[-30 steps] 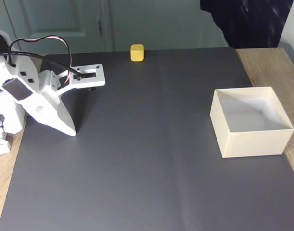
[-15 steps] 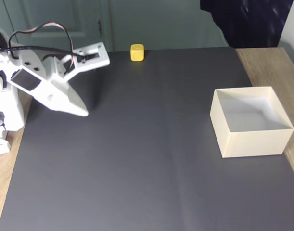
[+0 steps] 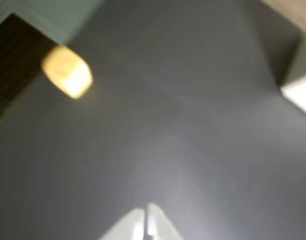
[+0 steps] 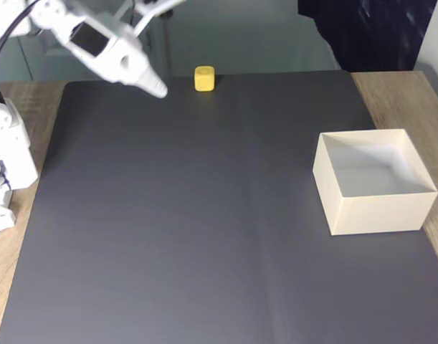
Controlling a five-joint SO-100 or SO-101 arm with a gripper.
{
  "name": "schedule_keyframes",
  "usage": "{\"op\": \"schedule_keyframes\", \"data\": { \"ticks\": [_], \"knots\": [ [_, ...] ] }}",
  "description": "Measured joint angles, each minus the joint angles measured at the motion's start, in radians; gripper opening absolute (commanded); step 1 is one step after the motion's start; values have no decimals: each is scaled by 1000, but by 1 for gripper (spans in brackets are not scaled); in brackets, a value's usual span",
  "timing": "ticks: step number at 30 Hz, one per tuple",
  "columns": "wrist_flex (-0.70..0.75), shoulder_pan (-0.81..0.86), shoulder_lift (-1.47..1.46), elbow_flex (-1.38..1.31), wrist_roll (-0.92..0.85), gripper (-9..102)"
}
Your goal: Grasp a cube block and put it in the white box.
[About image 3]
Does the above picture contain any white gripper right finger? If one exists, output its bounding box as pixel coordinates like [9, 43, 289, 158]
[145, 202, 185, 240]

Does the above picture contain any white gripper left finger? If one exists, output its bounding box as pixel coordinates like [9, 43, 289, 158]
[99, 206, 145, 240]

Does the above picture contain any yellow cube block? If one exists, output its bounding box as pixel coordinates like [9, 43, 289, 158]
[41, 44, 94, 100]

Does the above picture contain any white open box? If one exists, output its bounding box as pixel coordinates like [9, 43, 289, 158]
[277, 31, 306, 120]

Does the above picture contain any dark grey table mat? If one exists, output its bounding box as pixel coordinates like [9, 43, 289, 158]
[0, 0, 306, 240]

